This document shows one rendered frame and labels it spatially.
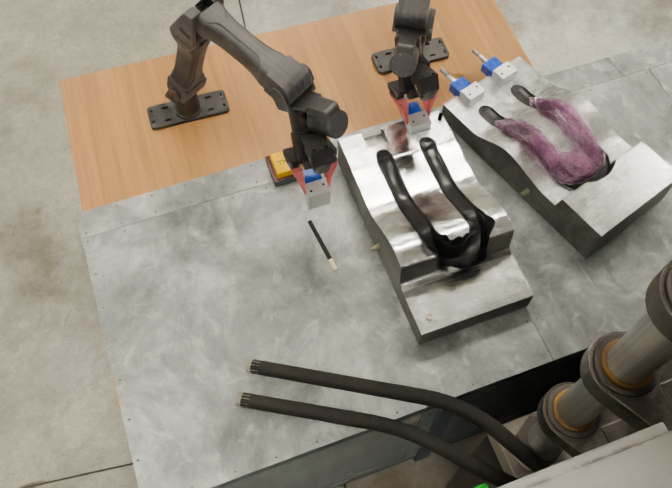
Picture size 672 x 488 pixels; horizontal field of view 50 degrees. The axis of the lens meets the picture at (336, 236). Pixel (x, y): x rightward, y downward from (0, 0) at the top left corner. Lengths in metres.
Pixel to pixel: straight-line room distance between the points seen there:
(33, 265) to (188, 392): 1.28
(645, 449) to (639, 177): 0.97
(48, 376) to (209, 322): 1.03
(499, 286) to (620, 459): 0.78
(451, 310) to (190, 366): 0.56
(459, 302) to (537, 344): 0.19
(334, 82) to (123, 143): 0.56
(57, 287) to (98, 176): 0.88
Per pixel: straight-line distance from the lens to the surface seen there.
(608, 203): 1.70
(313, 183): 1.56
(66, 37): 3.32
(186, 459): 1.53
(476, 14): 2.13
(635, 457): 0.88
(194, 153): 1.82
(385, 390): 1.44
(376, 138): 1.74
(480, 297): 1.57
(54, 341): 2.58
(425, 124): 1.71
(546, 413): 1.33
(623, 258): 1.77
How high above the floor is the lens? 2.27
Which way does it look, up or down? 62 degrees down
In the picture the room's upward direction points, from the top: 1 degrees clockwise
